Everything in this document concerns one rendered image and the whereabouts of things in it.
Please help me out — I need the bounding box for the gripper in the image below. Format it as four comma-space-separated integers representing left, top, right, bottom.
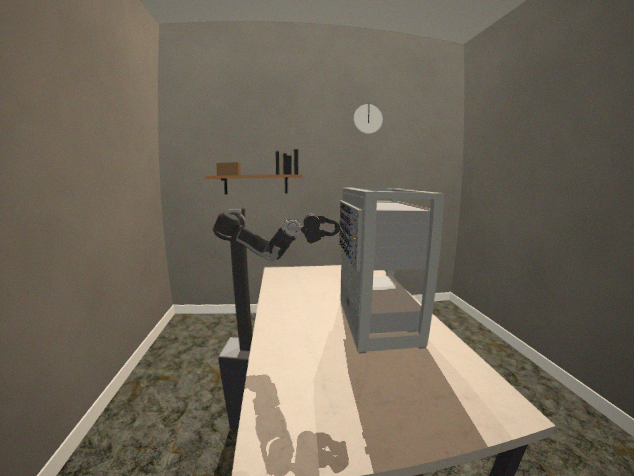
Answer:
288, 214, 340, 243

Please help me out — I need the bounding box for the grey server rack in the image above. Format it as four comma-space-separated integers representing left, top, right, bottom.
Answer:
339, 188, 445, 354

